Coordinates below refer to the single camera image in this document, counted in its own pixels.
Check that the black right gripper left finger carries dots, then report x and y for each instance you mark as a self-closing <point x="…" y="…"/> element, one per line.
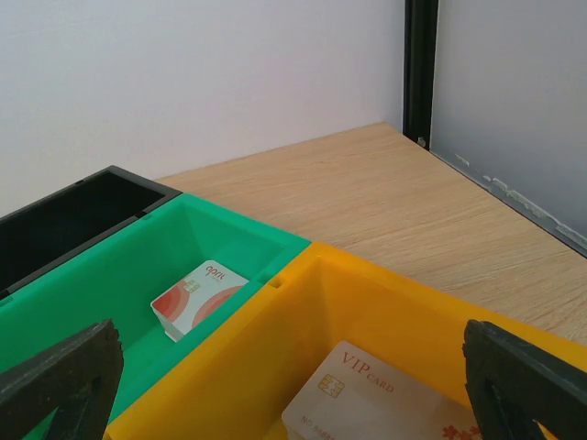
<point x="73" y="383"/>

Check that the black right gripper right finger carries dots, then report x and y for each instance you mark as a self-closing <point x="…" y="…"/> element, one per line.
<point x="520" y="391"/>

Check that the red white april cards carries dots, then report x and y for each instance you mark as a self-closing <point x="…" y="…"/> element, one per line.
<point x="193" y="298"/>

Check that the green storage bin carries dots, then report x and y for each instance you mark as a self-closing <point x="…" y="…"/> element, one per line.
<point x="119" y="277"/>

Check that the black storage bin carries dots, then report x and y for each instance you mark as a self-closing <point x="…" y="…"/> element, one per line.
<point x="43" y="235"/>

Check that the orange storage bin right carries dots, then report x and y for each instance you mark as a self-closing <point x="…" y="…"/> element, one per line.
<point x="236" y="383"/>

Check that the black frame post right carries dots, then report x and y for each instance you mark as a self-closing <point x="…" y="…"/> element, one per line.
<point x="420" y="42"/>

